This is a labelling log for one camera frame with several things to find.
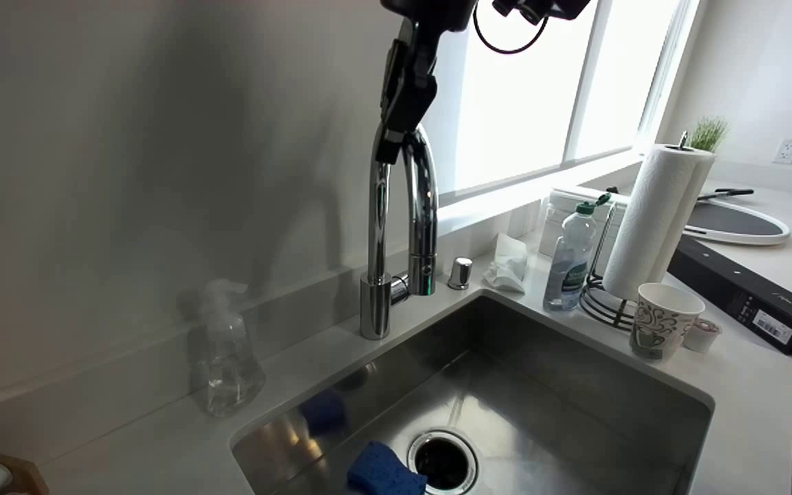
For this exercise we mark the stainless steel sink basin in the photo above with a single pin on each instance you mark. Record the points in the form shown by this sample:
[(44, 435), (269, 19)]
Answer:
[(543, 401)]

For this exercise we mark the round metal sink drain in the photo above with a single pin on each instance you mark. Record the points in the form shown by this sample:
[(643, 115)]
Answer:
[(444, 460)]

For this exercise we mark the dish soap bottle green cap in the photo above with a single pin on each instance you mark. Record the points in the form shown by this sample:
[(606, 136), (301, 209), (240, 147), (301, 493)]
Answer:
[(568, 262)]

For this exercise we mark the crumpled clear plastic bag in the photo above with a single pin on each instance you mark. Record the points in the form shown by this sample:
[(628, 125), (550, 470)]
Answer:
[(508, 262)]

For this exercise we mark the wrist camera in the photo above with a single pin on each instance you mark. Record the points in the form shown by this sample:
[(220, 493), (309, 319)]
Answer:
[(543, 6)]

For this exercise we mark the white paper towel roll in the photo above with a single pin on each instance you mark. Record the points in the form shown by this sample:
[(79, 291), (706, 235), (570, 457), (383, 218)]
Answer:
[(656, 221)]

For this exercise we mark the oval grey pan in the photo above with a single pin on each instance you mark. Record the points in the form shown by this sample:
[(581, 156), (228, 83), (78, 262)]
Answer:
[(735, 221)]

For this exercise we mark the small chrome sink button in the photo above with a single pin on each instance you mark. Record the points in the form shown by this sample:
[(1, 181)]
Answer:
[(458, 273)]

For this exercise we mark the white framed window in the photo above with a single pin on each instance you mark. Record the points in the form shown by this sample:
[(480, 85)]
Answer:
[(543, 83)]

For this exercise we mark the long black box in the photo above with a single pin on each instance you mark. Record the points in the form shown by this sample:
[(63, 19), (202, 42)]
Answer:
[(742, 295)]

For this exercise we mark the small green potted plant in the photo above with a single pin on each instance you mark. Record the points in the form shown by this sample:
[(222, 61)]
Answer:
[(706, 133)]

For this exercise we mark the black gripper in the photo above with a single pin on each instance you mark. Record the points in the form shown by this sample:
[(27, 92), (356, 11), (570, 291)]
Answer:
[(426, 8)]

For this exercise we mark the chrome gooseneck faucet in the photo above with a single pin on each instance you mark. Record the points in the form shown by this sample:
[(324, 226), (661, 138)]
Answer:
[(385, 237)]

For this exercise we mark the clear spray bottle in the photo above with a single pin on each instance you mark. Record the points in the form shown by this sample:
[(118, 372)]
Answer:
[(220, 353)]

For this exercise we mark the white wall outlet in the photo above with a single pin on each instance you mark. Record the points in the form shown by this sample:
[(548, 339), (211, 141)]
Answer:
[(788, 148)]

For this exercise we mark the blue sponge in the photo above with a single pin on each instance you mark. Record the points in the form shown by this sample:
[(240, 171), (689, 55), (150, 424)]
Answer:
[(383, 470)]

